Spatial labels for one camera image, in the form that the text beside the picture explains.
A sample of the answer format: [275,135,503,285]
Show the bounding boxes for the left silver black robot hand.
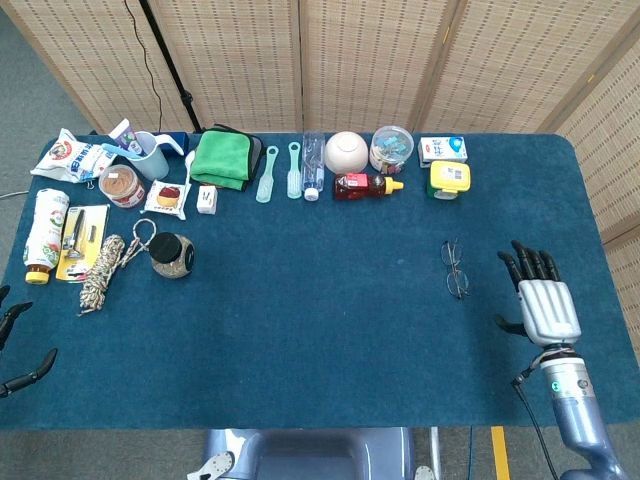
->
[0,284,59,399]

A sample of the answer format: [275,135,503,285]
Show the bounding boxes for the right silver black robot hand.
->
[494,239,584,349]

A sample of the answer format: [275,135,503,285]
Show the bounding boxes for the wire-frame eyeglasses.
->
[440,238,471,301]

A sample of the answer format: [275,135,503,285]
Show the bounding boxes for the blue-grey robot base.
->
[202,427,416,480]

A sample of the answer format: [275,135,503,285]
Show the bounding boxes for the yellow floor tape strip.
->
[490,426,511,480]

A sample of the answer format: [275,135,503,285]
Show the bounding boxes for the white bottle with yellow cap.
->
[22,188,71,286]

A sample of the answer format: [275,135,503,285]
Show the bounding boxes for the green tub with yellow lid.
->
[426,160,472,202]

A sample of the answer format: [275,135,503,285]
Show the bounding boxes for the razor in yellow blister pack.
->
[54,203,110,284]

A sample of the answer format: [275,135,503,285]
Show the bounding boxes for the silver table leg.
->
[428,426,443,480]

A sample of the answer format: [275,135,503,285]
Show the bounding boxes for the glass jar with black lid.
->
[148,231,196,279]

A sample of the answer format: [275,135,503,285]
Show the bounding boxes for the white blue milk carton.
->
[417,135,470,169]

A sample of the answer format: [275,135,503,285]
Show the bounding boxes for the clear snack jar red label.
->
[98,163,147,209]

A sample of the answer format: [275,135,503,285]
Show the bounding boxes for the white bag with blue print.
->
[29,127,119,185]

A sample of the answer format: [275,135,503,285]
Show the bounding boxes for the clear jar of binder clips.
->
[368,125,416,176]

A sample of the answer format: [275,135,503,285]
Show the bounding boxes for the honey bottle with yellow cap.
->
[333,172,405,202]

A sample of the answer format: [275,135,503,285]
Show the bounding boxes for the white cake snack packet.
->
[143,178,193,222]

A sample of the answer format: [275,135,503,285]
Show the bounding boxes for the light blue toothbrush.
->
[101,142,149,160]

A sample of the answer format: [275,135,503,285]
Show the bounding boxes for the light blue plastic mug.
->
[130,130,186,182]

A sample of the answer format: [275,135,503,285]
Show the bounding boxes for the small white cardboard box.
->
[196,184,220,216]

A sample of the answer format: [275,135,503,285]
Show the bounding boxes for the upturned cream bowl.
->
[324,130,369,175]

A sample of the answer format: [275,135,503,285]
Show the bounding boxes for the purple white toothpaste tube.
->
[108,118,147,157]

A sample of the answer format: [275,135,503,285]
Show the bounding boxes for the clear plastic water bottle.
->
[301,131,327,202]

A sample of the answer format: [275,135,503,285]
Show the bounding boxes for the folded green grey towel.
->
[189,124,265,192]

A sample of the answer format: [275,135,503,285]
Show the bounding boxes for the bamboo folding screen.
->
[0,0,640,351]

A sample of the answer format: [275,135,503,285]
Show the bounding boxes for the black tripod pole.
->
[138,0,204,134]

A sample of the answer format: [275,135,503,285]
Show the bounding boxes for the black cable along right arm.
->
[510,367,561,480]

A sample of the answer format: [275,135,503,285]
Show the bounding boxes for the braided multicolour rope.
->
[77,218,158,316]

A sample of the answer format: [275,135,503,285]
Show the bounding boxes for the thin black hanging cable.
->
[123,0,164,132]

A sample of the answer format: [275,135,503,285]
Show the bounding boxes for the mint green brush long handle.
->
[255,145,280,204]

